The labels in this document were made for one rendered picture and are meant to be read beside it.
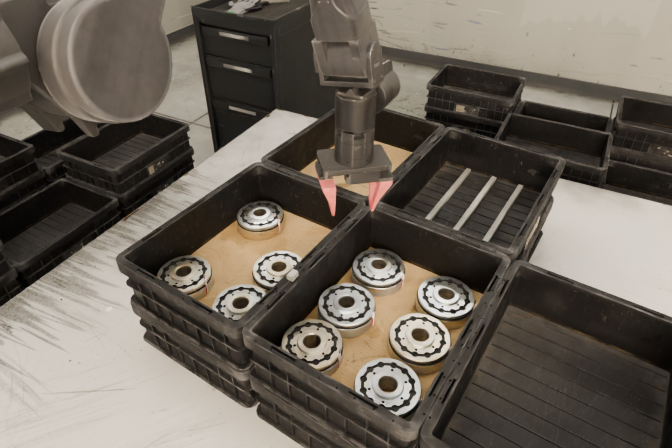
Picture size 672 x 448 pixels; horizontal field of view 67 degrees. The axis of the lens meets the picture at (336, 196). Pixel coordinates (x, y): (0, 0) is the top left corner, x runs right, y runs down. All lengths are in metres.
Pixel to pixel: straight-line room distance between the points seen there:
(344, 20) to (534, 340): 0.64
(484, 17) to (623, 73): 1.02
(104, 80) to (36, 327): 0.98
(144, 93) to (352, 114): 0.39
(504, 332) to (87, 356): 0.80
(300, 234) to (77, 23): 0.86
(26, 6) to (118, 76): 0.06
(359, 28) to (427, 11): 3.55
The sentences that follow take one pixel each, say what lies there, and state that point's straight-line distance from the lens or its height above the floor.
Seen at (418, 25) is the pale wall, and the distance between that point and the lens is 4.24.
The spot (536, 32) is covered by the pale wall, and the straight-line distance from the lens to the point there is 4.04.
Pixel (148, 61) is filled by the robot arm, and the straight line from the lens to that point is 0.36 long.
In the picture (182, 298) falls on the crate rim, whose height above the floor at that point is 0.93.
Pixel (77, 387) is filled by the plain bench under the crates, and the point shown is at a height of 0.70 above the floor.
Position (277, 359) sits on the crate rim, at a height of 0.92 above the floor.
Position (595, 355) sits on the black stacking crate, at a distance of 1.01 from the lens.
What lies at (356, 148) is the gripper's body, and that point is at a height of 1.19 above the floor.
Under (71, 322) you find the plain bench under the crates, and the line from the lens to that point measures 1.25.
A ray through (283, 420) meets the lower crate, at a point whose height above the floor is 0.73.
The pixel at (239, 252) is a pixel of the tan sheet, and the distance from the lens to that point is 1.10.
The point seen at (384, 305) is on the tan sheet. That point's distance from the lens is 0.98.
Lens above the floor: 1.55
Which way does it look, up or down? 36 degrees down
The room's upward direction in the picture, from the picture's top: straight up
